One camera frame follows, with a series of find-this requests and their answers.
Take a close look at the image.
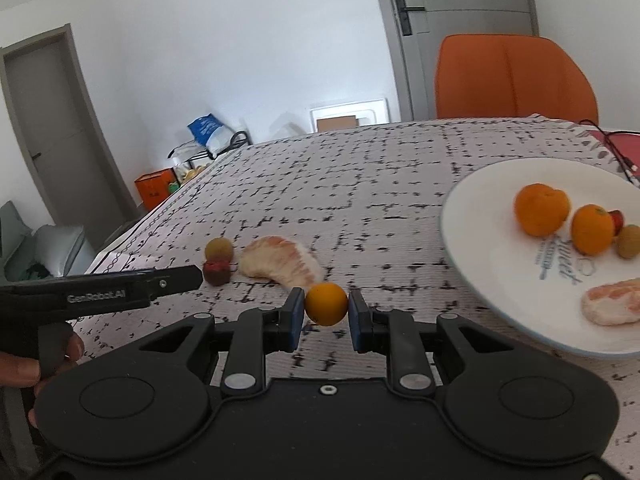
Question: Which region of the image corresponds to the pink pomelo segment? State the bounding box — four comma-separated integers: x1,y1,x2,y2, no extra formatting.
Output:
582,278,640,326

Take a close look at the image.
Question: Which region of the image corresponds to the green-brown kiwi fruit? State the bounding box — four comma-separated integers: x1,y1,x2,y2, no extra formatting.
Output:
205,237,234,262

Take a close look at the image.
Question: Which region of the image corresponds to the large orange front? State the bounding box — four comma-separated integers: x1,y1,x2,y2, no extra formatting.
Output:
570,204,615,256

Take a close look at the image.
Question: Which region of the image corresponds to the large orange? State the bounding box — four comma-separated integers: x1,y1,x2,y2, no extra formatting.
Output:
570,204,615,256
513,183,570,237

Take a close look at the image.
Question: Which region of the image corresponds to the yellow-green round fruit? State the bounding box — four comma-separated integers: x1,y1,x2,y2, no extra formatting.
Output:
615,224,640,260

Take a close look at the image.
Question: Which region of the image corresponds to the small orange kumquat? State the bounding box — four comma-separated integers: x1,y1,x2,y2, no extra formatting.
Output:
305,283,348,326

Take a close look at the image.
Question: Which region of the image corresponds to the person's left hand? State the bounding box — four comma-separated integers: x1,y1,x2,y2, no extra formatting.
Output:
0,333,85,396

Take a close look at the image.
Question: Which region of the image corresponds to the grey sofa cushion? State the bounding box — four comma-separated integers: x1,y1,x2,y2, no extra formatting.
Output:
1,200,96,285

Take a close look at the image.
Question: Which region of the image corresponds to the white round plate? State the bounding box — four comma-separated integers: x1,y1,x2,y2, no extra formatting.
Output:
439,158,639,359

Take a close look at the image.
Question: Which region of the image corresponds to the dark red plum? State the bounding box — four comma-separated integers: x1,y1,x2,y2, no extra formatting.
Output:
202,259,231,286

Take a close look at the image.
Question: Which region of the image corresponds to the orange box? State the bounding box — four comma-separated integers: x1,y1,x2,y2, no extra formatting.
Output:
134,168,177,211

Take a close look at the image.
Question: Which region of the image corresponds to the pale pomelo segment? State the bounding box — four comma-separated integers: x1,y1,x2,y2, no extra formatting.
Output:
238,235,326,289

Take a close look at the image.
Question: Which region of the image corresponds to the grey side door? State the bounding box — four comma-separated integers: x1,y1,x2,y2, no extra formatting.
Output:
1,24,138,249

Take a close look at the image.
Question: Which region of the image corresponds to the red plum on plate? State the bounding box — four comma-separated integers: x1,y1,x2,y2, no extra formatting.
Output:
608,209,625,237

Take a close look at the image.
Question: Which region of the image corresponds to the blue white bag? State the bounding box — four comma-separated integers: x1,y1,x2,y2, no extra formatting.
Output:
188,114,234,155

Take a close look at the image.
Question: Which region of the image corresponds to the patterned white tablecloth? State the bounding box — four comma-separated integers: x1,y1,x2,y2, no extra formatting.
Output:
75,115,639,479

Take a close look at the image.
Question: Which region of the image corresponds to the red orange mat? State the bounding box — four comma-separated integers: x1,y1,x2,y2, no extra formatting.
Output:
588,126,639,186

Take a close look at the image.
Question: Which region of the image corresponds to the orange chair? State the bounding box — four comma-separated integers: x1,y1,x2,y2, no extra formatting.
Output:
434,34,599,122

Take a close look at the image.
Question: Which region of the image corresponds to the black cable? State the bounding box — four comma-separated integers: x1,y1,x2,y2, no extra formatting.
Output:
578,118,640,183

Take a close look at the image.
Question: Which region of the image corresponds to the grey door with handle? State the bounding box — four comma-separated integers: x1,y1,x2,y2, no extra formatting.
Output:
378,0,539,122

